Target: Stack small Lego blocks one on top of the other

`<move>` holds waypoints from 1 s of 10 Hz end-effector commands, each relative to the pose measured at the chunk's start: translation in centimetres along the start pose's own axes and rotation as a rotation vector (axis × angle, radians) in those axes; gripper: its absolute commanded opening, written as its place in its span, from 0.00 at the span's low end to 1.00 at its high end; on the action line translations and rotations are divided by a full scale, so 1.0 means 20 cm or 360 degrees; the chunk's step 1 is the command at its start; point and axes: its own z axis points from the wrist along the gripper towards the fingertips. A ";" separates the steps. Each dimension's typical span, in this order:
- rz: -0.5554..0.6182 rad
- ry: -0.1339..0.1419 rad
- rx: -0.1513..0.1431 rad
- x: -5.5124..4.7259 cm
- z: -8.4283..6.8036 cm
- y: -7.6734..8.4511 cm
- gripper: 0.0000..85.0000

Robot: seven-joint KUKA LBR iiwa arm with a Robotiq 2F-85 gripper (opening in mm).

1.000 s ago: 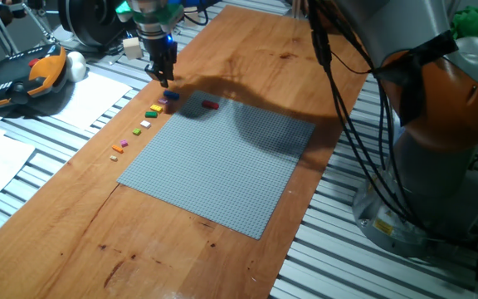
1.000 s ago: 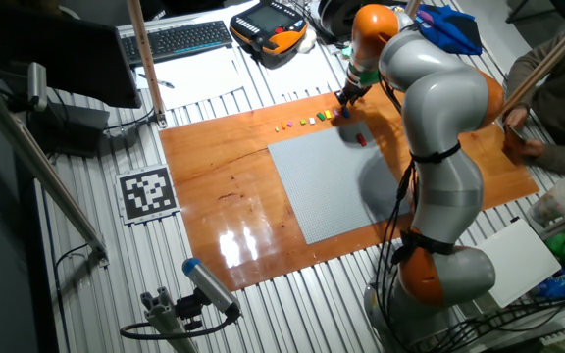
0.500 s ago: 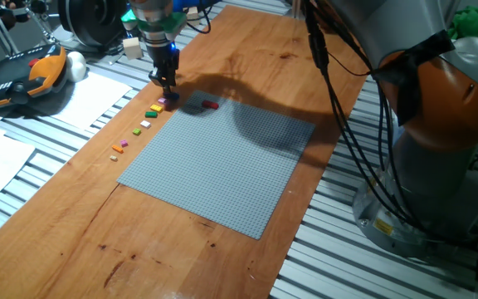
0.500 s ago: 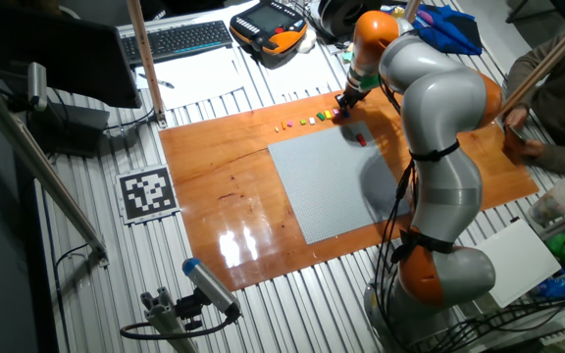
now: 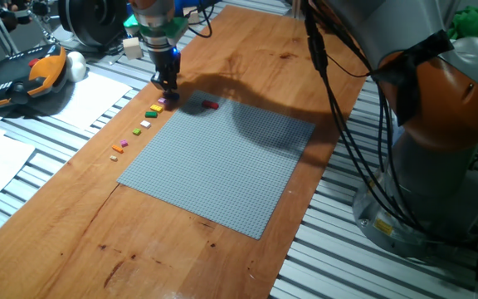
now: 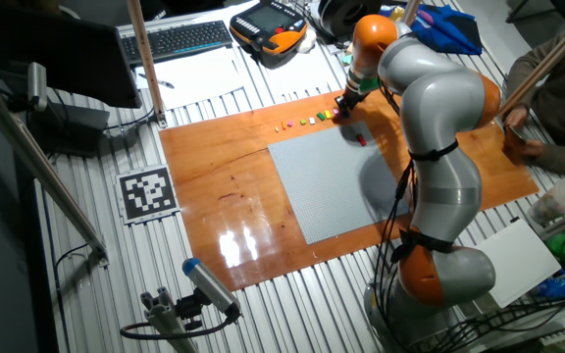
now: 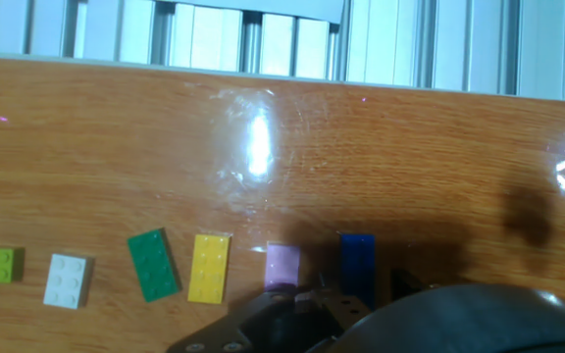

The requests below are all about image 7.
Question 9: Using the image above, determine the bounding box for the dark green Lego brick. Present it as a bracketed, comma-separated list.
[127, 227, 183, 304]

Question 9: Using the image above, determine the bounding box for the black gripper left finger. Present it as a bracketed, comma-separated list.
[166, 283, 377, 353]

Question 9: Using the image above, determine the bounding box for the light pink Lego brick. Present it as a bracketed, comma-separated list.
[264, 242, 302, 291]

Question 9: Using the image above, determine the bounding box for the white Lego brick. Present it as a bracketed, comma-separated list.
[42, 252, 95, 311]

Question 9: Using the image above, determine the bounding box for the wooden board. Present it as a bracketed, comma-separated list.
[0, 54, 565, 353]

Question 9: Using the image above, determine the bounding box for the yellow Lego brick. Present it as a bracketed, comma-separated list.
[186, 232, 233, 305]

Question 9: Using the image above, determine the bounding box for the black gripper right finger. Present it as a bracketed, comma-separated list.
[389, 268, 434, 301]

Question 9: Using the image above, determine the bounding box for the blue long Lego brick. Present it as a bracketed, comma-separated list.
[338, 232, 377, 311]

